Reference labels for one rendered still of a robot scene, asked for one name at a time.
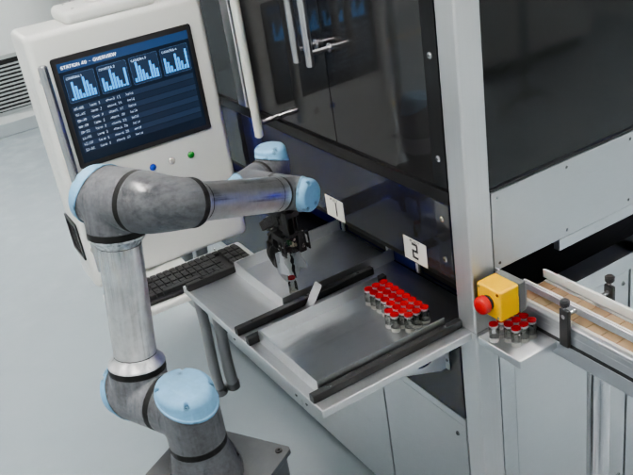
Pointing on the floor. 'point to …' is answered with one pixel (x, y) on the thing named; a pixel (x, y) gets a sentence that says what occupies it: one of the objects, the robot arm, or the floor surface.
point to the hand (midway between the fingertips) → (289, 273)
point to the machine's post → (470, 219)
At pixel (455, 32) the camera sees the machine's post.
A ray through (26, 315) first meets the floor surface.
